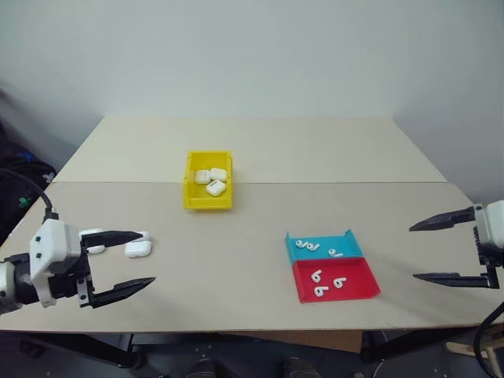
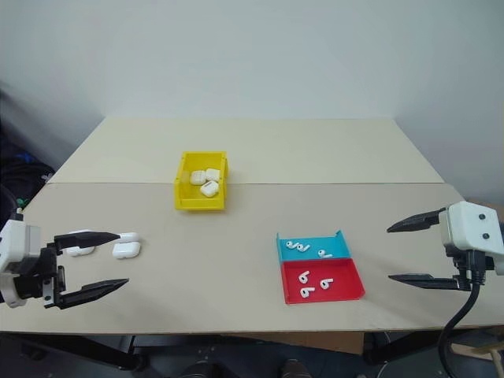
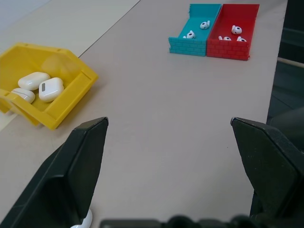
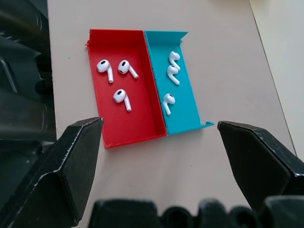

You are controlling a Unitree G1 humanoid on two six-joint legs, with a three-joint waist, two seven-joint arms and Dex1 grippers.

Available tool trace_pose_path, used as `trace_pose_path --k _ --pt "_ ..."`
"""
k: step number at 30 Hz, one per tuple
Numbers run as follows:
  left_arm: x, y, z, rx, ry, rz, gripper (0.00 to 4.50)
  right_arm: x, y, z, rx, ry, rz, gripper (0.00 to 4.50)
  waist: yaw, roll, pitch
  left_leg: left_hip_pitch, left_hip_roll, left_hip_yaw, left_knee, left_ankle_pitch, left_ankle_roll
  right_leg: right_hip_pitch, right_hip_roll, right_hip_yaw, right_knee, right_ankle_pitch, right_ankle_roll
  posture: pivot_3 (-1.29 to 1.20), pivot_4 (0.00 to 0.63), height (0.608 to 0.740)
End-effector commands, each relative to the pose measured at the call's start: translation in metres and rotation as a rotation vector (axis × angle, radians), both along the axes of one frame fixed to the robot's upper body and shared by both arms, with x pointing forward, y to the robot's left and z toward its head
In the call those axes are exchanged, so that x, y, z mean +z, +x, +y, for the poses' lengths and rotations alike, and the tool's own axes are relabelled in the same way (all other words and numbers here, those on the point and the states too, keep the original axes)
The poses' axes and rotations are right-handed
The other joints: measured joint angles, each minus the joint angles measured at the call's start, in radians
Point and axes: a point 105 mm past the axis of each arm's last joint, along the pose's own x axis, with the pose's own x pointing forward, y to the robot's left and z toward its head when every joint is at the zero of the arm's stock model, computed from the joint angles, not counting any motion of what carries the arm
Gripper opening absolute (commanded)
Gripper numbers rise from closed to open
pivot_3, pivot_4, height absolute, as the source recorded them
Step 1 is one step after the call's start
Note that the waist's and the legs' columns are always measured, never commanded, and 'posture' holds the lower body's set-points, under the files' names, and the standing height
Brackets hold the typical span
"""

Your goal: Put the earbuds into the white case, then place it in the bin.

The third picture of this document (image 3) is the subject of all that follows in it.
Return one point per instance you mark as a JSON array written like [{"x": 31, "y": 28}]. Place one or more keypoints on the yellow plastic bin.
[{"x": 50, "y": 85}]

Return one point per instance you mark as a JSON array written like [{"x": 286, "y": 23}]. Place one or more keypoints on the teal brick-pattern tray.
[{"x": 194, "y": 31}]

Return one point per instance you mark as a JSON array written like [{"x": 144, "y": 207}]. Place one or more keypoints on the white earbud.
[
  {"x": 190, "y": 35},
  {"x": 225, "y": 38},
  {"x": 204, "y": 25},
  {"x": 236, "y": 29},
  {"x": 241, "y": 39}
]

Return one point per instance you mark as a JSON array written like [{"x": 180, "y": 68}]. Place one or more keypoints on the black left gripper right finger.
[{"x": 268, "y": 164}]

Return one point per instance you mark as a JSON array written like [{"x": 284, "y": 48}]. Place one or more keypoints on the red brick-pattern tray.
[{"x": 231, "y": 33}]

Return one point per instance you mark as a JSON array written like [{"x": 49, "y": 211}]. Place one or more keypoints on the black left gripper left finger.
[{"x": 61, "y": 175}]

